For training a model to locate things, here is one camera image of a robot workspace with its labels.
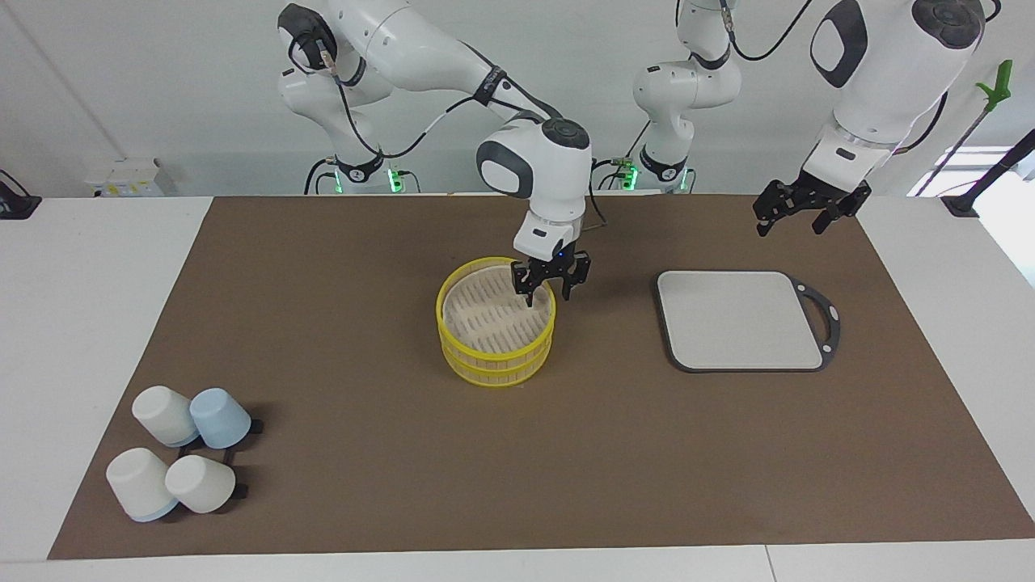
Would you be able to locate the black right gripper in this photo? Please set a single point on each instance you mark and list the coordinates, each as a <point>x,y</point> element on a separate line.
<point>554,263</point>

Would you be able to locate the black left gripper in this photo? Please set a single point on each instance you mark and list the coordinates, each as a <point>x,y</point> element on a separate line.
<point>829,192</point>

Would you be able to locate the white mesh steamer liner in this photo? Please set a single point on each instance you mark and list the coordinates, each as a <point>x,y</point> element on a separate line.
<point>485,319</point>

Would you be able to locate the yellow-rimmed bamboo steamer basket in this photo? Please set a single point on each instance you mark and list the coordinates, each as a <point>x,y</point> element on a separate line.
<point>495,352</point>
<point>495,378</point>

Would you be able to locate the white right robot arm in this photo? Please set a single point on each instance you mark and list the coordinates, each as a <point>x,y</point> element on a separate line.
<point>542,174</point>

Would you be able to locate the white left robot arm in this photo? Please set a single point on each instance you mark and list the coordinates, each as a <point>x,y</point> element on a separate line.
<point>881,73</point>

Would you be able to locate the grey white cutting board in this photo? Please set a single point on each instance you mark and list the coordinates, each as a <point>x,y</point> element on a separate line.
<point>736,319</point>

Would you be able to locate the black tripod stand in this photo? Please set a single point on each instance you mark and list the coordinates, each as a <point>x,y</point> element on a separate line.
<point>958,202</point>

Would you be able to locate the green-tipped grey pole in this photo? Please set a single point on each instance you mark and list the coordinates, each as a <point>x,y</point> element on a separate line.
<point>999,85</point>

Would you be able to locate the brown table mat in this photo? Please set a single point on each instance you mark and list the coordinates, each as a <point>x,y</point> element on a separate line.
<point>404,485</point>

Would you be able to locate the black cup rack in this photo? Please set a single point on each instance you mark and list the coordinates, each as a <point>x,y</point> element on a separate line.
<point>257,425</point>

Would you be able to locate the light blue plastic cup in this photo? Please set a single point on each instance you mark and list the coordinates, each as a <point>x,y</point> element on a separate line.
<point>220,418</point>

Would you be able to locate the white plastic cup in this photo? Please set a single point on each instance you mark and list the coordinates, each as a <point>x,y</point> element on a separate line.
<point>200,483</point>
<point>141,483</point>
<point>164,415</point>

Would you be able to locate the black stand foot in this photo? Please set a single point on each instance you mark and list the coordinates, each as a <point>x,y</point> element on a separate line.
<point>16,206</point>

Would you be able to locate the white wall box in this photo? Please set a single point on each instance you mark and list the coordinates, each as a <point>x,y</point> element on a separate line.
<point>121,182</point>

